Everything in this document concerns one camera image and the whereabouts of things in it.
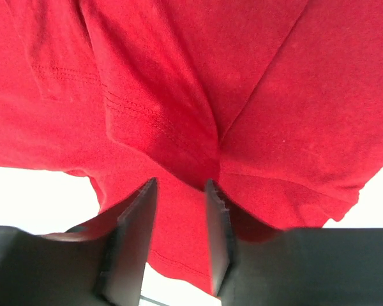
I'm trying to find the dark red t shirt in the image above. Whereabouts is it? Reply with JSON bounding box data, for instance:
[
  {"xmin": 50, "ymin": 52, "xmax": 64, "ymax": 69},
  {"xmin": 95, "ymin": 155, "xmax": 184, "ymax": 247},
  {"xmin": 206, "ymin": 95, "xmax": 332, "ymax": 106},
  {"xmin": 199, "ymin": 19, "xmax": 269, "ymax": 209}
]
[{"xmin": 0, "ymin": 1, "xmax": 383, "ymax": 293}]

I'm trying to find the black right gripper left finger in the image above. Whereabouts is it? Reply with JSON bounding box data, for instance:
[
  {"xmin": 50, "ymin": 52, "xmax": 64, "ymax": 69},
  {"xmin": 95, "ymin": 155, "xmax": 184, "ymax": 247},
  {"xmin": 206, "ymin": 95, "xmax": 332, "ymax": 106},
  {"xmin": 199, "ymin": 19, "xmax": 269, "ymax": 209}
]
[{"xmin": 0, "ymin": 178, "xmax": 158, "ymax": 305}]

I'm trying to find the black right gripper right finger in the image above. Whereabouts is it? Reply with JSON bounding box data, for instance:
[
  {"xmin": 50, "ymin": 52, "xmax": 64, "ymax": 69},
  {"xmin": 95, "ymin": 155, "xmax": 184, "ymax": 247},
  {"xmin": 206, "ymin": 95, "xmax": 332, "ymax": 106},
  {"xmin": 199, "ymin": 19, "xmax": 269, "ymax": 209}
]
[{"xmin": 205, "ymin": 180, "xmax": 383, "ymax": 305}]

